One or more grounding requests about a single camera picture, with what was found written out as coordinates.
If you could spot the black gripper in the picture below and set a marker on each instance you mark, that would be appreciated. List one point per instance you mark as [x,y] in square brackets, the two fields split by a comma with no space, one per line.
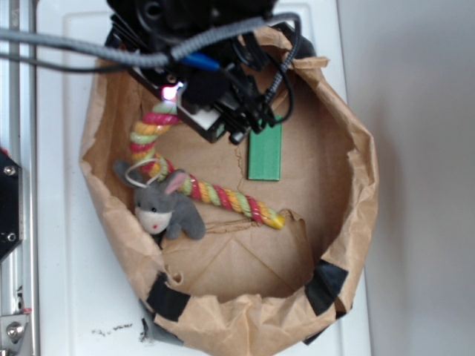
[226,80]

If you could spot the green rectangular block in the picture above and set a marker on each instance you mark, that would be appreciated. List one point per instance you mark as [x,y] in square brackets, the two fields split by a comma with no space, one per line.
[264,154]

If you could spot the white elastic loop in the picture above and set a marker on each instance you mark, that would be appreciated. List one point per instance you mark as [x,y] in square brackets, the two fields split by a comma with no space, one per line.
[135,178]

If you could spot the grey plush donkey toy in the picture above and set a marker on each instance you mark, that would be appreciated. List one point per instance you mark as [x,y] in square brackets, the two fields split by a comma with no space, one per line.
[161,209]

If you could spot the brown paper bag bin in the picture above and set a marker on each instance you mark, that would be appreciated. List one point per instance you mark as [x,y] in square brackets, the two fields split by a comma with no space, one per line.
[245,288]

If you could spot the white plastic tray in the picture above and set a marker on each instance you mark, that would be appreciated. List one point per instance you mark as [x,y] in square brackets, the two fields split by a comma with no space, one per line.
[86,305]

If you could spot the aluminium frame rail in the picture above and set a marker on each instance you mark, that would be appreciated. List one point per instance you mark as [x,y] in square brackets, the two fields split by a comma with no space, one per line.
[19,264]

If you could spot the black bracket plate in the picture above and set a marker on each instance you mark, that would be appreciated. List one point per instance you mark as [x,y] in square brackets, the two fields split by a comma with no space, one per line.
[11,200]

